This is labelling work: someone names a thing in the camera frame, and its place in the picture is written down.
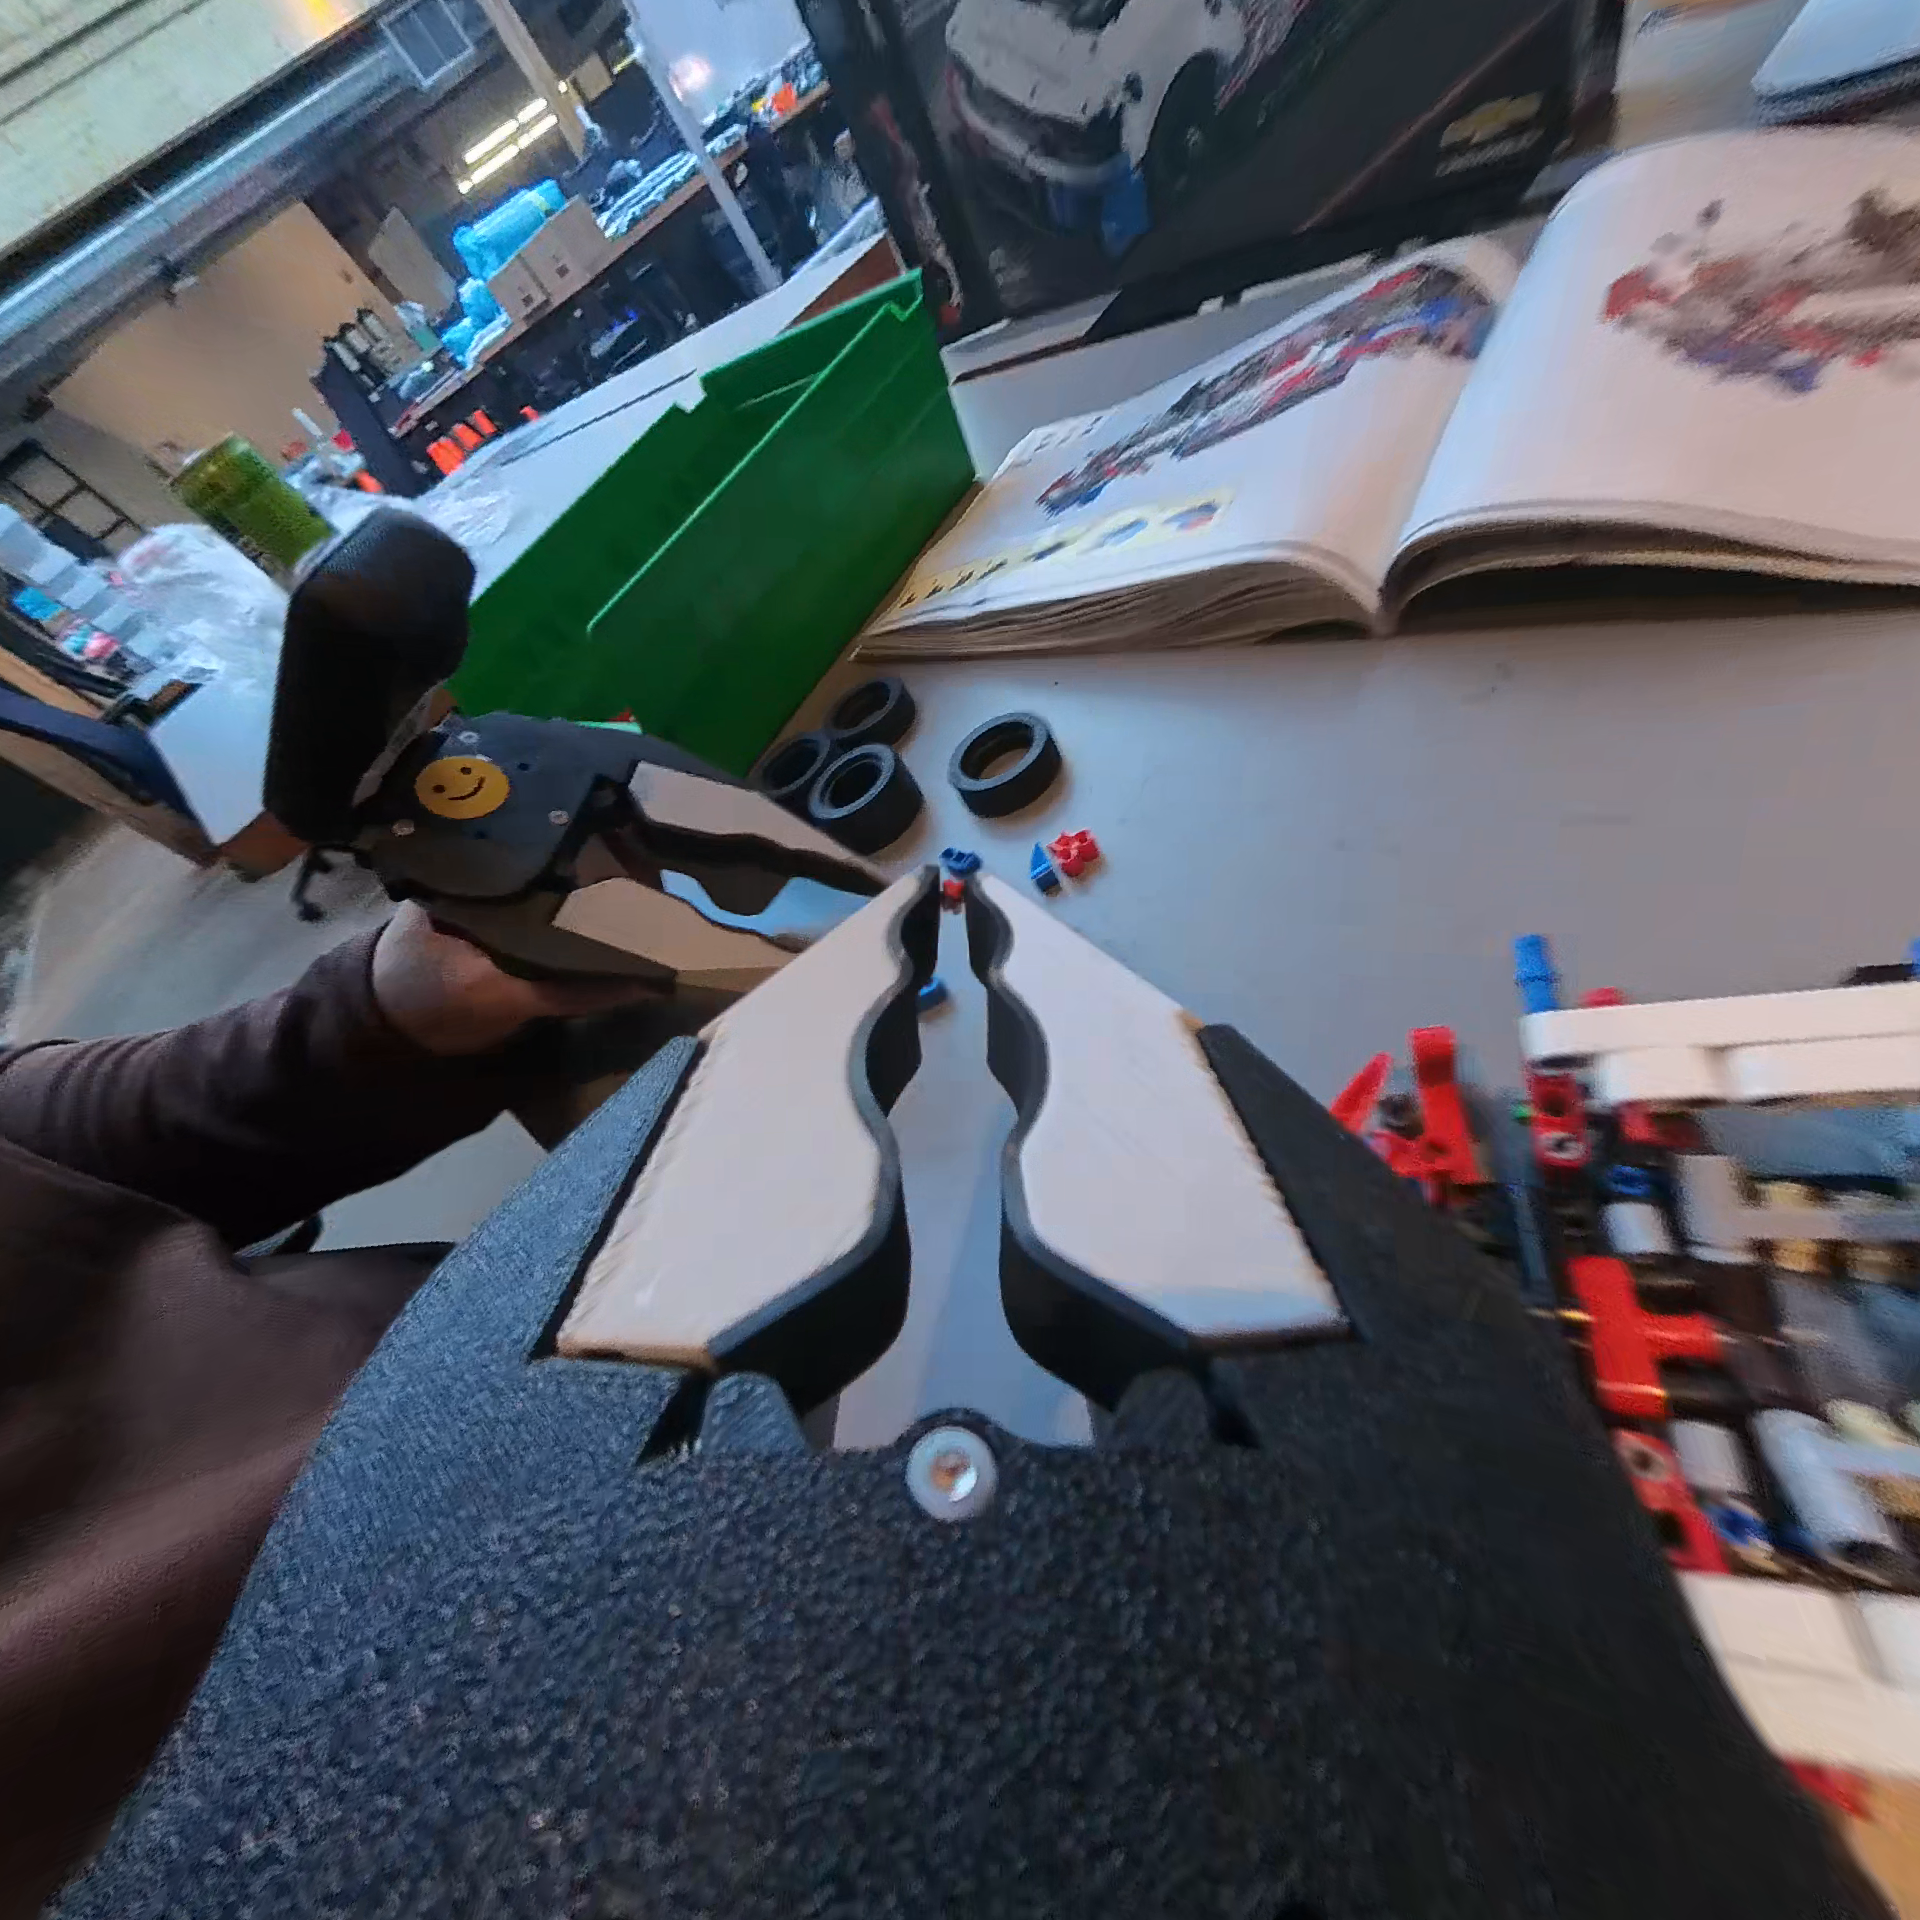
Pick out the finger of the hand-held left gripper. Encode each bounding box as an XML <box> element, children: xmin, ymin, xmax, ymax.
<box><xmin>606</xmin><ymin>756</ymin><xmax>896</xmax><ymax>916</ymax></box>
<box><xmin>554</xmin><ymin>876</ymin><xmax>818</xmax><ymax>997</ymax></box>

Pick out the person's left hand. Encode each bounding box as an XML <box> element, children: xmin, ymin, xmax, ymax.
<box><xmin>372</xmin><ymin>903</ymin><xmax>679</xmax><ymax>1057</ymax></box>

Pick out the green drink can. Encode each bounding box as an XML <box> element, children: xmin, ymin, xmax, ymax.
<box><xmin>170</xmin><ymin>433</ymin><xmax>338</xmax><ymax>582</ymax></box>

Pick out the white long table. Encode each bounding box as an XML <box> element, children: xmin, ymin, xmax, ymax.
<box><xmin>143</xmin><ymin>227</ymin><xmax>903</xmax><ymax>852</ymax></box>

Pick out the open instruction booklet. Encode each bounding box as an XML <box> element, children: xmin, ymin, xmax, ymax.
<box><xmin>857</xmin><ymin>127</ymin><xmax>1920</xmax><ymax>663</ymax></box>

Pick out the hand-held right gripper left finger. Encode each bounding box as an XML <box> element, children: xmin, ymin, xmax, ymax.
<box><xmin>557</xmin><ymin>865</ymin><xmax>944</xmax><ymax>1416</ymax></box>

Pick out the toy brick car model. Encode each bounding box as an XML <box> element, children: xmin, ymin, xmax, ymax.
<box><xmin>1329</xmin><ymin>933</ymin><xmax>1920</xmax><ymax>1822</ymax></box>

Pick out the grey desk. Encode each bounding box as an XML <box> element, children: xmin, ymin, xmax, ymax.
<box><xmin>346</xmin><ymin>136</ymin><xmax>1920</xmax><ymax>1920</ymax></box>

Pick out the background storage shelf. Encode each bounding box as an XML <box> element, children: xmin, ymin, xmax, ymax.
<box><xmin>309</xmin><ymin>82</ymin><xmax>840</xmax><ymax>452</ymax></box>

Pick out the black car set box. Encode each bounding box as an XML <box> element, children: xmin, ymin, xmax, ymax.
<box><xmin>795</xmin><ymin>0</ymin><xmax>1629</xmax><ymax>346</ymax></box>

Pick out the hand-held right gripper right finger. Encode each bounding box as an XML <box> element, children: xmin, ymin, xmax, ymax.
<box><xmin>963</xmin><ymin>871</ymin><xmax>1354</xmax><ymax>1416</ymax></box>

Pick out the white flat object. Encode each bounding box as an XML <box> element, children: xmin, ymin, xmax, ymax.
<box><xmin>1749</xmin><ymin>0</ymin><xmax>1920</xmax><ymax>127</ymax></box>

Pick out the green plastic bin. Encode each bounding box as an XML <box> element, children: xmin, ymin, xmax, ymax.
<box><xmin>465</xmin><ymin>268</ymin><xmax>979</xmax><ymax>782</ymax></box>

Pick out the person's left forearm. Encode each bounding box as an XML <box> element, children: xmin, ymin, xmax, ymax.
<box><xmin>0</xmin><ymin>923</ymin><xmax>604</xmax><ymax>1256</ymax></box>

